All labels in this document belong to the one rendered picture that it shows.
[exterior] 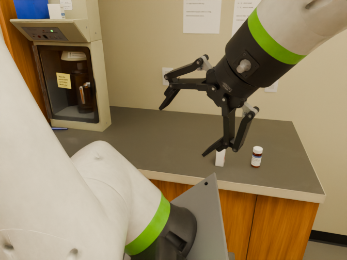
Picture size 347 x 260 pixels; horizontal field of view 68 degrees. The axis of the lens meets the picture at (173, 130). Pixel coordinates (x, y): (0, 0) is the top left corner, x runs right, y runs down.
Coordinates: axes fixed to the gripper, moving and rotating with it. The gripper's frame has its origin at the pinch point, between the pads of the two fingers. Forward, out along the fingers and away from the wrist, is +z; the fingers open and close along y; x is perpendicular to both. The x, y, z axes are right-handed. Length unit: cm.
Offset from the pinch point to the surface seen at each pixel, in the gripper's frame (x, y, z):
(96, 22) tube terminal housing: 44, -69, 48
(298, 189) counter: 40, 44, 25
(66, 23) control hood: 26, -68, 42
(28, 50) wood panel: 21, -87, 75
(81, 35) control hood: 31, -64, 46
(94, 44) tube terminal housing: 38, -62, 53
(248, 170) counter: 40, 29, 37
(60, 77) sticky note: 24, -65, 74
